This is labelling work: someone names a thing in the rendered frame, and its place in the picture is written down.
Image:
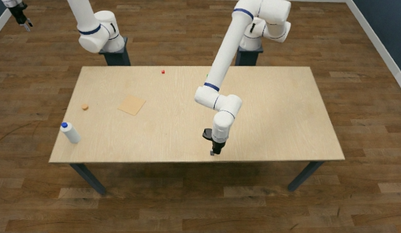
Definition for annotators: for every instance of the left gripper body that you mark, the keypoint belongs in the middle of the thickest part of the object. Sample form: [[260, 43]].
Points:
[[217, 143]]

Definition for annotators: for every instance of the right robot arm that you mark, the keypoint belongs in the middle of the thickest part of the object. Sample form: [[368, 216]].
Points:
[[93, 38]]

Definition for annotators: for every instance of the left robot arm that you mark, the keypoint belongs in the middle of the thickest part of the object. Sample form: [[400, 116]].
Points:
[[247, 12]]

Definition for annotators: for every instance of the tan square mat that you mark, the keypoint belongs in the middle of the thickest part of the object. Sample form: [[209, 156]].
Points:
[[131, 105]]

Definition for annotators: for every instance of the white plastic bottle with blue cap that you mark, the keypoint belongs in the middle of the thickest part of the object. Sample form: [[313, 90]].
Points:
[[70, 132]]

